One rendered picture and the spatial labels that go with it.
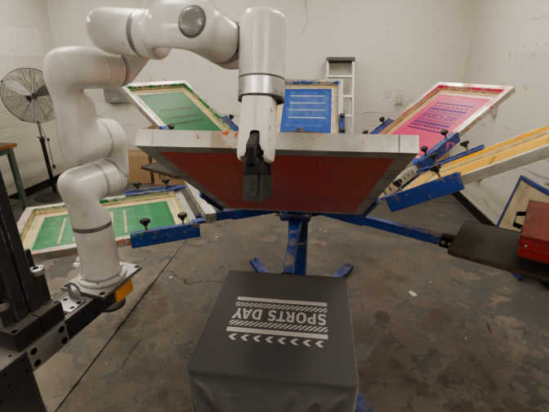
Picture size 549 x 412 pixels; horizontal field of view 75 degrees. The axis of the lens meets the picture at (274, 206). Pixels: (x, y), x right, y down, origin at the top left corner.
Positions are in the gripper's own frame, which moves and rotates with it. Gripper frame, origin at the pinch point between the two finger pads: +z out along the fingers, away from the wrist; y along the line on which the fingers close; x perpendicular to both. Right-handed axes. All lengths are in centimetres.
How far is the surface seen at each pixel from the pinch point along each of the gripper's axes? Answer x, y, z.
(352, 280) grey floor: 44, -238, 83
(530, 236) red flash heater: 88, -79, 16
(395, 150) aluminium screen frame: 24.7, -14.4, -8.7
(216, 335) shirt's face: -17, -40, 44
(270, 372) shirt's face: 0, -29, 48
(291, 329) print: 4, -45, 43
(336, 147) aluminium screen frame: 13.2, -14.5, -9.1
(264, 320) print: -4, -47, 42
